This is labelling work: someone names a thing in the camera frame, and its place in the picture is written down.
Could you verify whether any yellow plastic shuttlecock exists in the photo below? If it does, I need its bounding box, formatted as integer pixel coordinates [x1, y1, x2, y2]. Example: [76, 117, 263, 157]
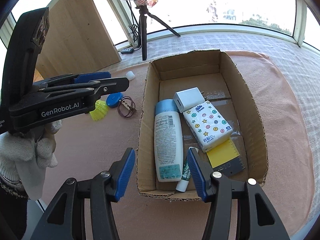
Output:
[89, 100, 108, 121]

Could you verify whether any small white plastic cap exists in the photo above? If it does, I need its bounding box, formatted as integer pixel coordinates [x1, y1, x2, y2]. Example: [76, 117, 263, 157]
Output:
[126, 71, 136, 81]

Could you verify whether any wooden clothespin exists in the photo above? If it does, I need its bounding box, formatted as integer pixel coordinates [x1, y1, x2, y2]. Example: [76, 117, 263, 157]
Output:
[121, 100, 136, 114]

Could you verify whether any brown rubber band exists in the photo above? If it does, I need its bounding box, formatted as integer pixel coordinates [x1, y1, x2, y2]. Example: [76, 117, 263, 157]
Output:
[117, 96, 136, 118]

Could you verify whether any yellow black notepad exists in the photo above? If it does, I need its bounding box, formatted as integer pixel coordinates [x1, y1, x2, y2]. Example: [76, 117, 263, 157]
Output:
[207, 139, 245, 177]

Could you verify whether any green lip balm stick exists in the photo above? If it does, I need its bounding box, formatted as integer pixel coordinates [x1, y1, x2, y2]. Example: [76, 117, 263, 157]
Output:
[176, 155, 191, 192]

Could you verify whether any white sunscreen bottle blue cap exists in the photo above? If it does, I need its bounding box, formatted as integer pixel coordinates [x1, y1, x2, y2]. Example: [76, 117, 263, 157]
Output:
[153, 99, 184, 183]

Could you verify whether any white dotted tissue pack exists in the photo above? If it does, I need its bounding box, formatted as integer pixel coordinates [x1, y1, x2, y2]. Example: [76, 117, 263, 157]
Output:
[183, 101, 233, 153]

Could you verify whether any white usb charger plug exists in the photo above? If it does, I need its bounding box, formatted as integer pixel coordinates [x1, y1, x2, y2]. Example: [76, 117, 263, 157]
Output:
[173, 87, 205, 113]

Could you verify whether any left dark sleeve forearm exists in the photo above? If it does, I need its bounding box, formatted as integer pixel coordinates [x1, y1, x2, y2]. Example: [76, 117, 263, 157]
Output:
[1, 175, 28, 239]

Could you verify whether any left white gloved hand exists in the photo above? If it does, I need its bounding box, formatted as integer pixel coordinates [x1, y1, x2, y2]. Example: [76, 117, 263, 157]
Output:
[1, 120, 62, 200]

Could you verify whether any large wooden board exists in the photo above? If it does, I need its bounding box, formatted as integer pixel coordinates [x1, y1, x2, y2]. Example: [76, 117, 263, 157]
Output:
[11, 0, 123, 79]

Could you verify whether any black tripod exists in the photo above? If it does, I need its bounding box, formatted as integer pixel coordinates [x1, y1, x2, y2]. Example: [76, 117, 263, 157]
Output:
[134, 0, 181, 61]

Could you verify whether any cardboard box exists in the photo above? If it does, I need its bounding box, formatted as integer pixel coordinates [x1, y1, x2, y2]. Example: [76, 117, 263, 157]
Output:
[135, 49, 269, 202]

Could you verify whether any black inline cable remote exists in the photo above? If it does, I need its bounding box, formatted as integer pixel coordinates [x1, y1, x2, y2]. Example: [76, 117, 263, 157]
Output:
[120, 48, 135, 54]

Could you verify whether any ring light black cable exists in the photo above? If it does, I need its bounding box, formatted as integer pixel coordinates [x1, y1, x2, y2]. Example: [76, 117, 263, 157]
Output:
[125, 0, 141, 51]

